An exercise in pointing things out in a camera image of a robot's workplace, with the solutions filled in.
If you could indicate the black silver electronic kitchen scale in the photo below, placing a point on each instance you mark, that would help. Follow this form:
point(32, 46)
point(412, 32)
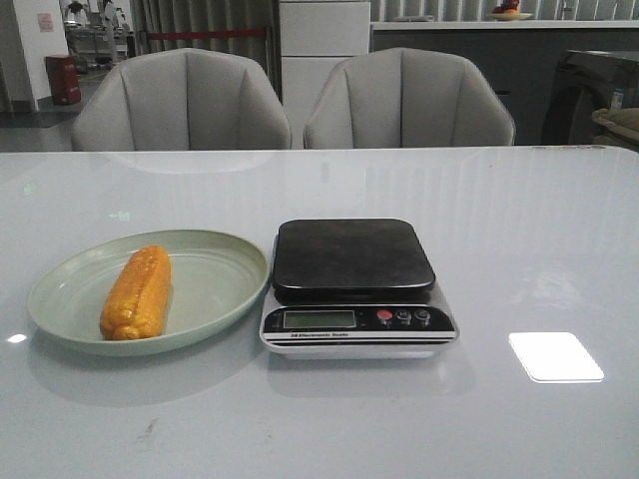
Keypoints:
point(354, 289)

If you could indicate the white drawer cabinet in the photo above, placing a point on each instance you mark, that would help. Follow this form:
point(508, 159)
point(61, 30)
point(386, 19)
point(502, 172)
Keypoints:
point(314, 37)

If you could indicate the grey upholstered chair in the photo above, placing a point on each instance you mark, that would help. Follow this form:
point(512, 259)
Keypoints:
point(183, 100)
point(407, 98)

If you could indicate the dark grey counter cabinet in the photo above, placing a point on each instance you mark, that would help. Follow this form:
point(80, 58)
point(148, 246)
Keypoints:
point(549, 74)

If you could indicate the light green round plate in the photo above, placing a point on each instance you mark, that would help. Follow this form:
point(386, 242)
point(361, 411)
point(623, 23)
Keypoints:
point(216, 279)

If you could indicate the orange corn cob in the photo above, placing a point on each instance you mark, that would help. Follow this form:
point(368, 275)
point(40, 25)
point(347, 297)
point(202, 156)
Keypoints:
point(136, 304)

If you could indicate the grey upholstered chair right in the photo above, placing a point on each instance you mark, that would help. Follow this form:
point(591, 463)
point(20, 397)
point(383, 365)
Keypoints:
point(407, 98)

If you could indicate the grey upholstered chair left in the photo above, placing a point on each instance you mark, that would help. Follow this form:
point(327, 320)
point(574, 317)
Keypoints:
point(183, 100)

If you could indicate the fruit bowl on counter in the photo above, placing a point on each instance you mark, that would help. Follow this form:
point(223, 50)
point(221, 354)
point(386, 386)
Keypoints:
point(508, 10)

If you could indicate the red bin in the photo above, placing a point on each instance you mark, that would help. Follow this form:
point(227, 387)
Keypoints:
point(63, 80)

